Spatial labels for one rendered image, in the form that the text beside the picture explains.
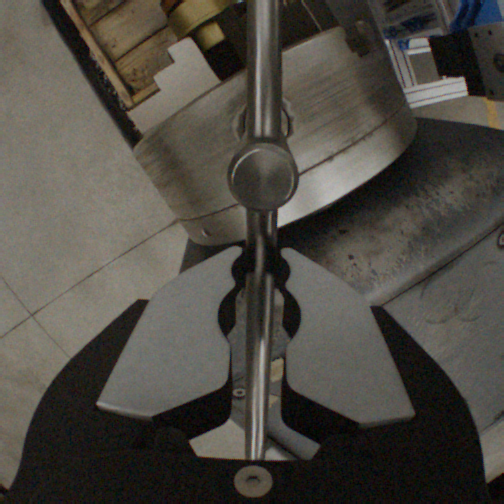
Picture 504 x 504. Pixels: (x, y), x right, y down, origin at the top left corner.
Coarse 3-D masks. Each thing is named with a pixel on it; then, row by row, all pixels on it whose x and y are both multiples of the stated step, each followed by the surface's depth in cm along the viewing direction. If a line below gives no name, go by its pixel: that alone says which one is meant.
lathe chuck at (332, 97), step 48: (288, 48) 20; (336, 48) 21; (240, 96) 22; (288, 96) 22; (336, 96) 22; (384, 96) 24; (144, 144) 27; (192, 144) 24; (288, 144) 23; (336, 144) 23; (192, 192) 28
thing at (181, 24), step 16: (176, 0) 27; (192, 0) 27; (208, 0) 27; (224, 0) 28; (176, 16) 28; (192, 16) 28; (208, 16) 27; (176, 32) 30; (192, 32) 29; (208, 32) 29; (208, 48) 31; (224, 48) 35
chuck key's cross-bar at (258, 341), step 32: (256, 0) 8; (256, 32) 9; (256, 64) 9; (256, 96) 10; (256, 128) 10; (256, 224) 12; (256, 256) 13; (256, 288) 13; (256, 320) 13; (256, 352) 14; (256, 384) 14; (256, 416) 15; (256, 448) 15
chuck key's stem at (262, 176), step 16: (240, 144) 11; (256, 144) 9; (272, 144) 9; (240, 160) 9; (256, 160) 9; (272, 160) 9; (288, 160) 9; (240, 176) 10; (256, 176) 10; (272, 176) 9; (288, 176) 9; (240, 192) 10; (256, 192) 10; (272, 192) 10; (288, 192) 10; (256, 208) 10; (272, 208) 10
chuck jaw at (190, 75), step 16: (176, 48) 30; (192, 48) 31; (176, 64) 31; (192, 64) 31; (208, 64) 32; (160, 80) 31; (176, 80) 32; (192, 80) 32; (208, 80) 32; (160, 96) 32; (176, 96) 32; (192, 96) 33; (144, 112) 32; (160, 112) 33; (144, 128) 33
